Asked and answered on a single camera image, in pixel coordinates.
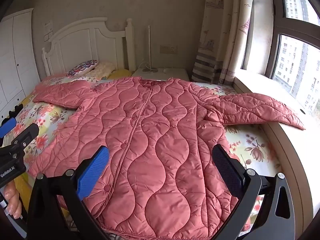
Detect beige window sill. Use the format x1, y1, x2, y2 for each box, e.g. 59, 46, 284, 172
233, 69, 319, 236

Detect white wardrobe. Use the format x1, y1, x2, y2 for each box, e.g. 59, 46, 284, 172
0, 8, 40, 119

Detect colourful patterned pillow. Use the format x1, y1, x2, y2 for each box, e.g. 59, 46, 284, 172
67, 60, 98, 77

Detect dark framed window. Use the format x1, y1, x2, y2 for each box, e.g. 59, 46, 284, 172
265, 0, 319, 119

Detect white nightstand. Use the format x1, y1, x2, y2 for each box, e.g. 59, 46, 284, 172
132, 68, 189, 81

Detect patterned curtain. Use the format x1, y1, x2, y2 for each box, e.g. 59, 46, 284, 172
191, 0, 253, 85

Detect cream textured pillow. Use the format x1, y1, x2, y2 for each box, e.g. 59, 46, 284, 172
85, 61, 116, 81

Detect beige wall socket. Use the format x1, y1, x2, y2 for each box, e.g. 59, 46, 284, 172
159, 45, 177, 54

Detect floral bed sheet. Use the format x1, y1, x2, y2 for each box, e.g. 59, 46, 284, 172
12, 74, 283, 240

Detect white wall switch panel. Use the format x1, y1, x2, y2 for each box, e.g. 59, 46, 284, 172
44, 20, 53, 42

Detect person's left hand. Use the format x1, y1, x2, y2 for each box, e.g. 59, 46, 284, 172
4, 180, 22, 219

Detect yellow pillow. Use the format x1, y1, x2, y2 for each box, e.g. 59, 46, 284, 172
107, 69, 132, 80

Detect white wooden headboard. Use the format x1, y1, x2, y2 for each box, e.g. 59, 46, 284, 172
42, 17, 137, 76

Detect pink quilted coat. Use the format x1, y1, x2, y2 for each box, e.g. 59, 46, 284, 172
28, 76, 306, 240

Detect slim desk lamp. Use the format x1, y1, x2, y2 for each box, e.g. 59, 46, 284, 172
143, 25, 158, 73

